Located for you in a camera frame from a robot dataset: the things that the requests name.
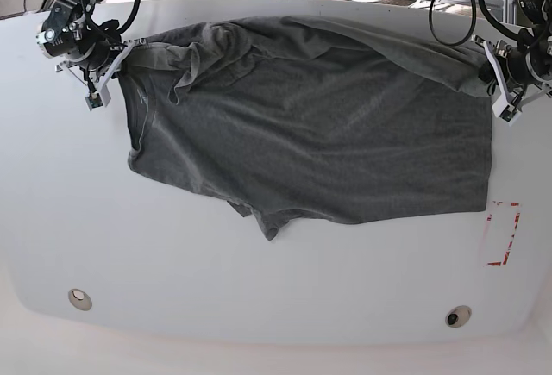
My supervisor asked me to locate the round table grommet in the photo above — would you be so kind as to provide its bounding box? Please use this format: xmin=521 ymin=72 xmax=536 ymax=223
xmin=68 ymin=289 xmax=92 ymax=311
xmin=445 ymin=305 xmax=472 ymax=328

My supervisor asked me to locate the right round table grommet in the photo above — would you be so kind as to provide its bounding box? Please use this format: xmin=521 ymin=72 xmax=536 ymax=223
xmin=445 ymin=305 xmax=472 ymax=328

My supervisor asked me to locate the left round table grommet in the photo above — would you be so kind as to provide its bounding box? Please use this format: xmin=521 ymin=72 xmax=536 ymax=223
xmin=68 ymin=289 xmax=92 ymax=311

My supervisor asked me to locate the grey T-shirt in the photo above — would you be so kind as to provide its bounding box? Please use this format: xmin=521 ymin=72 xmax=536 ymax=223
xmin=118 ymin=16 xmax=492 ymax=240

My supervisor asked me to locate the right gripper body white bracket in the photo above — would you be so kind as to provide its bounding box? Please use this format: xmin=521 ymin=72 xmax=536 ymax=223
xmin=55 ymin=38 xmax=147 ymax=103

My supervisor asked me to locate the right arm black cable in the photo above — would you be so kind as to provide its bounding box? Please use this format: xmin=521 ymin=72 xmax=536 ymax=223
xmin=98 ymin=0 xmax=142 ymax=44

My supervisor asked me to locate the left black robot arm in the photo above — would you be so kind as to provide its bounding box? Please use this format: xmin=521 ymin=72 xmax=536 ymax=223
xmin=473 ymin=0 xmax=551 ymax=124

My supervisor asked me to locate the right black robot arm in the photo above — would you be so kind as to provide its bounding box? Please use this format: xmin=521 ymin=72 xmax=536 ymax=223
xmin=36 ymin=0 xmax=145 ymax=109

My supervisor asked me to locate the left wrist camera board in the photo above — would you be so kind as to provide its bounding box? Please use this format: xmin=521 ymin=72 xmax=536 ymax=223
xmin=499 ymin=108 xmax=523 ymax=126

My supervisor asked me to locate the red tape rectangle marking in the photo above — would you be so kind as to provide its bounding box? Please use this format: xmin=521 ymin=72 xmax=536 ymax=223
xmin=480 ymin=201 xmax=521 ymax=266

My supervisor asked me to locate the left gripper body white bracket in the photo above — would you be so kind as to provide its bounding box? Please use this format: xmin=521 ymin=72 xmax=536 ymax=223
xmin=472 ymin=34 xmax=552 ymax=116

